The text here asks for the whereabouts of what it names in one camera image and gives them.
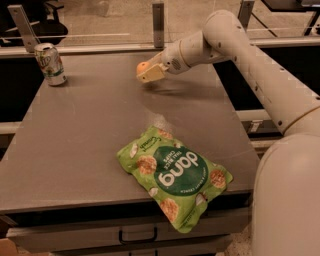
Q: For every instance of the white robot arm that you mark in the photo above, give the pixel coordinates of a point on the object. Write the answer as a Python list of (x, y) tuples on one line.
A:
[(286, 205)]

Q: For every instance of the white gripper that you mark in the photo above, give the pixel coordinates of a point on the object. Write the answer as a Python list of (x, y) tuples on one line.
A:
[(171, 60)]

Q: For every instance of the right metal rail bracket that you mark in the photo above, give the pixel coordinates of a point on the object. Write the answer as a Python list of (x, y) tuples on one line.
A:
[(245, 11)]

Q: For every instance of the green white soda can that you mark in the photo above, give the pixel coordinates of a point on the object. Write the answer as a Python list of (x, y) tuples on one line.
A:
[(50, 64)]

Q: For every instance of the middle metal rail bracket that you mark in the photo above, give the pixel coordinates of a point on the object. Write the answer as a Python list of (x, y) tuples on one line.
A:
[(158, 24)]

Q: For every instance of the green dang chips bag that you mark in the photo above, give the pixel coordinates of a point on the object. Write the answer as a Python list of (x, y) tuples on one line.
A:
[(181, 181)]

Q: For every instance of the metal rail bracket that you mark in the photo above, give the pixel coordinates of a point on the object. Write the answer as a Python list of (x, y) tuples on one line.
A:
[(245, 11), (24, 27), (158, 24)]

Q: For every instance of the grey drawer with black handle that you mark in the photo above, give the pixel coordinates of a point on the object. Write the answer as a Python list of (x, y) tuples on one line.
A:
[(212, 233)]

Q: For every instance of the black table background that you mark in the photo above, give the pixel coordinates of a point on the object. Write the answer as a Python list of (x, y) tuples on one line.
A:
[(287, 18)]

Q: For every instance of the black office chair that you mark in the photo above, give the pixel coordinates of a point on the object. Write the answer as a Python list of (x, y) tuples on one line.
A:
[(43, 17)]

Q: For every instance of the orange fruit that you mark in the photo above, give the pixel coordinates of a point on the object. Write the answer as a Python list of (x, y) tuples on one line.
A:
[(141, 67)]

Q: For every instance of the left metal rail bracket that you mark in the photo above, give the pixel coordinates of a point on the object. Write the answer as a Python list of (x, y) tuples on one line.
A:
[(24, 27)]

